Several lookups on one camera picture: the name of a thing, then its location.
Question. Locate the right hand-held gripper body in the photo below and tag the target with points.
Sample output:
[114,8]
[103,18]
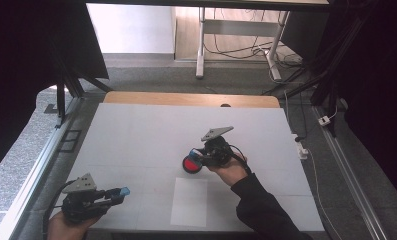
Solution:
[217,150]

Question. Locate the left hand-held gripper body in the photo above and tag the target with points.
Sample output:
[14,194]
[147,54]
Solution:
[81,203]

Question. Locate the round red ink pad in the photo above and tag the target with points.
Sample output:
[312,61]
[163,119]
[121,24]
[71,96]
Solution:
[191,166]

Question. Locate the blue stamp cap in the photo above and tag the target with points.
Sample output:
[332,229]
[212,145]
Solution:
[125,191]

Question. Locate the person's right hand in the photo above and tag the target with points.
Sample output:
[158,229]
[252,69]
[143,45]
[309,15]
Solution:
[231,171]

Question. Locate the person's left hand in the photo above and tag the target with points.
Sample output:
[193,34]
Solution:
[66,228]

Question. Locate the white paper sheet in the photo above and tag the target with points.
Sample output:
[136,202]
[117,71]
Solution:
[189,201]

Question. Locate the dark table grommet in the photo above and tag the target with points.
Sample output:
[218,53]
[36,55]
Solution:
[225,105]

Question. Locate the wooden table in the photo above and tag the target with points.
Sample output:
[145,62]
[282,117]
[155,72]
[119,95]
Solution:
[186,99]

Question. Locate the white table cover board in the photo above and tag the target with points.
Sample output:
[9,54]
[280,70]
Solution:
[136,140]

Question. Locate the white power strip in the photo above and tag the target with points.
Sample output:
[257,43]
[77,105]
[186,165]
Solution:
[300,146]

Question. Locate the small white adapter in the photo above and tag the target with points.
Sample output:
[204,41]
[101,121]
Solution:
[324,120]

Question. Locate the black curtain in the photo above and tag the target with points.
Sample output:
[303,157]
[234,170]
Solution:
[376,83]
[19,66]

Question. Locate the aluminium rail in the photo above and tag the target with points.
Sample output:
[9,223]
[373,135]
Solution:
[349,176]
[36,170]

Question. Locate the black frame strut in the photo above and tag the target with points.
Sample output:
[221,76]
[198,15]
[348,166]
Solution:
[61,100]

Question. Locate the white metal desk frame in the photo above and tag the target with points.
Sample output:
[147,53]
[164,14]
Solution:
[239,28]

